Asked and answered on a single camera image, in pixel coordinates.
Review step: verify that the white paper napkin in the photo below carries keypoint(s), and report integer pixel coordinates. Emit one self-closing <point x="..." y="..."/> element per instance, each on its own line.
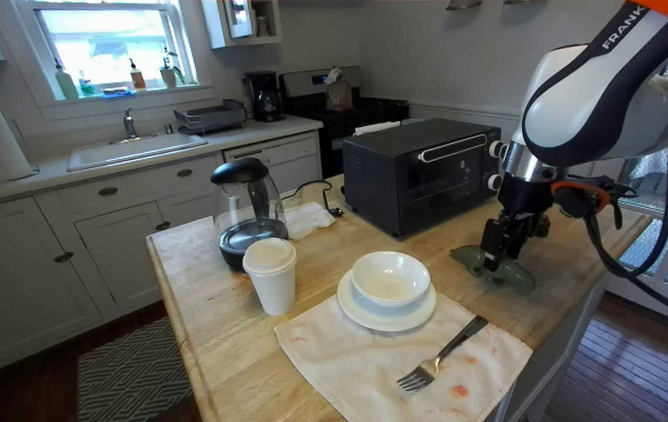
<point x="309" y="218"/>

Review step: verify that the white kitchen sink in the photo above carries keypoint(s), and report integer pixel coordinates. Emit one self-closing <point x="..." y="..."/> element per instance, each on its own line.
<point x="134" y="148"/>

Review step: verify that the green soap bottle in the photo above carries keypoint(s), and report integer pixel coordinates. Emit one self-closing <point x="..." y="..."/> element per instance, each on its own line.
<point x="66" y="83"/>

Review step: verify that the small red bottle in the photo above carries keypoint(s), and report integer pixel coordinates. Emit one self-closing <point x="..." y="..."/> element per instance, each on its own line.
<point x="138" y="75"/>

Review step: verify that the white wall cabinet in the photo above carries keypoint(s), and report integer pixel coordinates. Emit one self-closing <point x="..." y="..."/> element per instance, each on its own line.
<point x="228" y="19"/>

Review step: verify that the grey dish rack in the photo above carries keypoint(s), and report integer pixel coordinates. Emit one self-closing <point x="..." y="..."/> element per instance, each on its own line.
<point x="209" y="117"/>

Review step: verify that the black toaster oven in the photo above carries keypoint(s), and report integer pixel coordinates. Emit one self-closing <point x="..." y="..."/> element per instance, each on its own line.
<point x="394" y="176"/>

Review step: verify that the brown bag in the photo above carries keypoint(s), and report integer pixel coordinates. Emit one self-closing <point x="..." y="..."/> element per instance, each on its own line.
<point x="339" y="95"/>

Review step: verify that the small teal bottle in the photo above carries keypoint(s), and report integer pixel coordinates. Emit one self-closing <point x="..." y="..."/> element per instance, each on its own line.
<point x="85" y="85"/>

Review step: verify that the white bowl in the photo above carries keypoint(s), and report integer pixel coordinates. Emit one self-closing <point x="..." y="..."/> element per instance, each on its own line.
<point x="390" y="276"/>

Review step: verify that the metal fork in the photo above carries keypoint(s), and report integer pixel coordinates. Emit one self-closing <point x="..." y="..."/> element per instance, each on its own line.
<point x="447" y="351"/>

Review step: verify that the white plate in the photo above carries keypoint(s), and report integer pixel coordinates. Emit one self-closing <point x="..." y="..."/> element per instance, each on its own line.
<point x="380" y="317"/>

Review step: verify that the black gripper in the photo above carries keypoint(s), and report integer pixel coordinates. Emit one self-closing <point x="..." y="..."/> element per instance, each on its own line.
<point x="527" y="204"/>

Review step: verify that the glass electric kettle black lid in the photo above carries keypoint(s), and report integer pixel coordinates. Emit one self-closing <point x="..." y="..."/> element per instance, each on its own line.
<point x="249" y="230"/>

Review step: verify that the white framed window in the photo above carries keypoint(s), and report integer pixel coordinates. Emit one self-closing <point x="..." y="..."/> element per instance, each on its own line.
<point x="107" y="42"/>

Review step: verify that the white base cabinets with counter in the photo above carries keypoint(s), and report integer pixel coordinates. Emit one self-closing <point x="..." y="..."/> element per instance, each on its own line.
<point x="30" y="273"/>

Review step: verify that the black kitchen stove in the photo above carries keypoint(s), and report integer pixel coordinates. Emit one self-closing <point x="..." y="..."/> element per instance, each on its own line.
<point x="371" y="108"/>

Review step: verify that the green leaf-shaped cloth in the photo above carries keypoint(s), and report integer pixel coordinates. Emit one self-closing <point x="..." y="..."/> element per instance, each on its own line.
<point x="517" y="274"/>

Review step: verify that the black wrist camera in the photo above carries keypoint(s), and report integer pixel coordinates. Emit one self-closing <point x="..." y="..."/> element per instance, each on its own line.
<point x="576" y="200"/>

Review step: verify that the metal faucet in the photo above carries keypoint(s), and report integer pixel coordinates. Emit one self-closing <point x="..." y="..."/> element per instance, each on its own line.
<point x="129" y="122"/>

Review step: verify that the grey patterned rug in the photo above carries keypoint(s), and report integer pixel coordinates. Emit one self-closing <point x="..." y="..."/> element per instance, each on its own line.
<point x="134" y="375"/>

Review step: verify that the black coffee maker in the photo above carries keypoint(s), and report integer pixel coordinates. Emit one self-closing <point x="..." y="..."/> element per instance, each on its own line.
<point x="263" y="96"/>

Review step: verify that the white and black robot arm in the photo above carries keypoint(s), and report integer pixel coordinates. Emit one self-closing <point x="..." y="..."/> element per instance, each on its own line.
<point x="605" y="95"/>

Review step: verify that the white paper cup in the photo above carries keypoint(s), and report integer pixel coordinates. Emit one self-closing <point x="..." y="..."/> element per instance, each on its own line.
<point x="274" y="276"/>

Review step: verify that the white kitchen island base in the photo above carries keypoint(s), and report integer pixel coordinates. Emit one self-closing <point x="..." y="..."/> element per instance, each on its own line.
<point x="551" y="367"/>

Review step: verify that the blue sponge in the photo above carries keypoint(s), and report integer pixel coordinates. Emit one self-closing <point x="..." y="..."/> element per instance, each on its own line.
<point x="119" y="91"/>

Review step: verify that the stained beige cloth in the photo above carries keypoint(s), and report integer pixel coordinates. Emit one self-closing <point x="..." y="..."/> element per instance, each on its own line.
<point x="347" y="363"/>

